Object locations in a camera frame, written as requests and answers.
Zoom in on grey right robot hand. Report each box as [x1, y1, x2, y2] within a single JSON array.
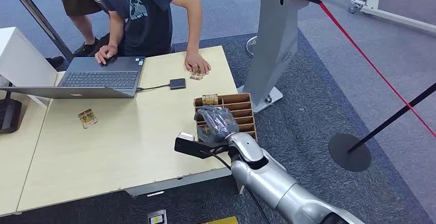
[[194, 105, 240, 144]]

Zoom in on person's right hand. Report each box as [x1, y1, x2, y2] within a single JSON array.
[[95, 44, 119, 66]]

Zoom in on person's left hand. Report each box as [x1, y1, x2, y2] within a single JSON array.
[[184, 51, 212, 76]]

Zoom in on brown slotted card holder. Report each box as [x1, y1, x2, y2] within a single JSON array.
[[193, 93, 258, 143]]

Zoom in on person at desk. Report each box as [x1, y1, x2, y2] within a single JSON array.
[[92, 0, 212, 76]]

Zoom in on dark grey laptop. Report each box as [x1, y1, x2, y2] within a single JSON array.
[[0, 56, 146, 100]]

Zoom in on black external drive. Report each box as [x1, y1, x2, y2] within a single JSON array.
[[169, 78, 187, 90]]

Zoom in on round metal base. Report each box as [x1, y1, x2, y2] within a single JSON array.
[[245, 35, 259, 59]]

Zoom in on silver kiosk stand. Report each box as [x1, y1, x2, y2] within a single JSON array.
[[237, 0, 322, 114]]

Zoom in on black stanchion pole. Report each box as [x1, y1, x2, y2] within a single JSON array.
[[2, 0, 75, 63]]

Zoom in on light wood desk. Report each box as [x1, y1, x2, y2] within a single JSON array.
[[17, 45, 246, 213], [0, 71, 65, 217]]

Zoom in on yellow floor tape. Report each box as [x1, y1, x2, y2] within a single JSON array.
[[201, 216, 239, 224]]

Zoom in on floor socket plate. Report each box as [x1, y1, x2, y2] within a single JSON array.
[[147, 209, 168, 224]]

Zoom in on black monitor stand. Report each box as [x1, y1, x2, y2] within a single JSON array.
[[0, 83, 23, 135]]

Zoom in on black stanchion with round base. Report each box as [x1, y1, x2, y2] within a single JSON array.
[[329, 83, 436, 173]]

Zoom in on red barrier belt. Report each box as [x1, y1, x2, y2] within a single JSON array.
[[289, 0, 436, 139]]

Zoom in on black camera bracket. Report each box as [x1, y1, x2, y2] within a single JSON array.
[[174, 136, 229, 159]]

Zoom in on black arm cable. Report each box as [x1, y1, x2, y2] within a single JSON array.
[[199, 149, 271, 224]]

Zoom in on black laptop cable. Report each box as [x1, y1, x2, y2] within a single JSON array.
[[136, 84, 170, 92]]

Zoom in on white wheeled frame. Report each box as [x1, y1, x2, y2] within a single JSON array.
[[348, 0, 436, 34]]

